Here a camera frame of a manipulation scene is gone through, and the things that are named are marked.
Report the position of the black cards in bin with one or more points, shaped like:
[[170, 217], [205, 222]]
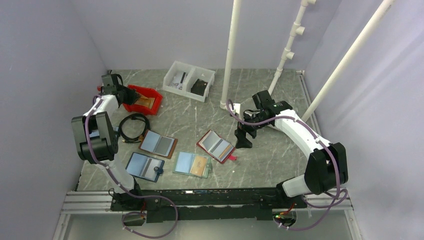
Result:
[[199, 87]]

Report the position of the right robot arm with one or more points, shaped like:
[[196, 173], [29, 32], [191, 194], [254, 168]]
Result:
[[326, 161]]

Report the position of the gold cards in red bin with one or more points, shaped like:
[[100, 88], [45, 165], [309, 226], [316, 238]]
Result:
[[146, 102]]

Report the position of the red plastic bin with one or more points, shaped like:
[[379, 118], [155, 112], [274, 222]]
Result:
[[149, 92]]

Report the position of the red card holder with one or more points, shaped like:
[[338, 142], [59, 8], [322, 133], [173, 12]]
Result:
[[217, 147]]

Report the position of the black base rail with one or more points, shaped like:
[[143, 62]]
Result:
[[259, 203]]

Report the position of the aluminium frame rail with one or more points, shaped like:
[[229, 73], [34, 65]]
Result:
[[99, 202]]

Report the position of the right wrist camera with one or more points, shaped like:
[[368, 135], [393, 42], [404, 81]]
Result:
[[236, 109]]

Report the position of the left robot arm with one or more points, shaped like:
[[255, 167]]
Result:
[[96, 140]]

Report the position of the white pvc pipe frame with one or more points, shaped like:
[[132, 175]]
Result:
[[297, 30]]

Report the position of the white divided plastic bin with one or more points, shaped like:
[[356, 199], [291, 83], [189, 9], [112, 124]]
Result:
[[193, 73]]

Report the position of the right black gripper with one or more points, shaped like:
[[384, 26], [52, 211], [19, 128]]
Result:
[[242, 141]]

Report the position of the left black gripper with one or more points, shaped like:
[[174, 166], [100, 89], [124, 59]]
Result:
[[133, 95]]

